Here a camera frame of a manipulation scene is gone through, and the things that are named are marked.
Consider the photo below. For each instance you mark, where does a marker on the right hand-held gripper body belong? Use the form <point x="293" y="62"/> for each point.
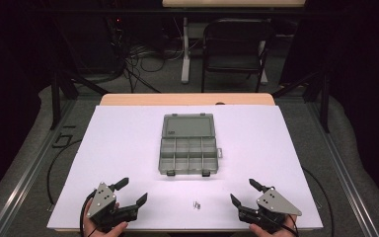
<point x="274" y="202"/>

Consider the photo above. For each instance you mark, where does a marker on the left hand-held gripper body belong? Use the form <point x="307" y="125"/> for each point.
<point x="102" y="199"/>

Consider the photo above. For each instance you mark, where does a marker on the small metal part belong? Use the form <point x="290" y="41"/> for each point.
<point x="196" y="205"/>

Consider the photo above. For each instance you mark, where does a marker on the grey plastic compartment box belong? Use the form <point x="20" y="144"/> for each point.
<point x="187" y="126"/>

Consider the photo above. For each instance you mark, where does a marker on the person's right hand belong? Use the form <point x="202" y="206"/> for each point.
<point x="288" y="227"/>

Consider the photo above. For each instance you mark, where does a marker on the person's left hand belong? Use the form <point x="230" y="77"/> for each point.
<point x="116" y="229"/>

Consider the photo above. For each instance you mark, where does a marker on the white table mat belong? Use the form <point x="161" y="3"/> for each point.
<point x="118" y="148"/>

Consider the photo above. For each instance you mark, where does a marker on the black folding chair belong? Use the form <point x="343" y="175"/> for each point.
<point x="233" y="62"/>

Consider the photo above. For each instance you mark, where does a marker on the desk with white legs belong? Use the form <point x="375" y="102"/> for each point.
<point x="185" y="65"/>

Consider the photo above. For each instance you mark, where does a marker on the aluminium floor rail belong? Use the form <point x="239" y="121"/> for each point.
<point x="345" y="177"/>
<point x="29" y="171"/>

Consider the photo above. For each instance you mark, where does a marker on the black metal frame stand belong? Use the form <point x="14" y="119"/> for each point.
<point x="324" y="105"/>
<point x="55" y="98"/>

